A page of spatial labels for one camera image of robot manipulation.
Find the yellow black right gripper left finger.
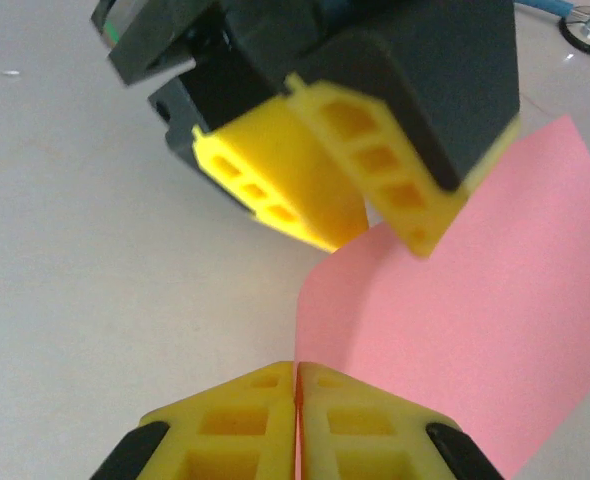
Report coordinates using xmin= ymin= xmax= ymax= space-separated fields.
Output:
xmin=90 ymin=362 xmax=299 ymax=480

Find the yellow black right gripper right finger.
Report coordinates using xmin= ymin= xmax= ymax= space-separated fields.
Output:
xmin=297 ymin=362 xmax=506 ymax=480

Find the pink cloth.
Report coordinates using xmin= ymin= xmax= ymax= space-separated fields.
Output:
xmin=294 ymin=113 xmax=590 ymax=480

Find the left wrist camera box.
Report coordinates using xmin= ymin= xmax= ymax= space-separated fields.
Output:
xmin=90 ymin=0 xmax=226 ymax=87

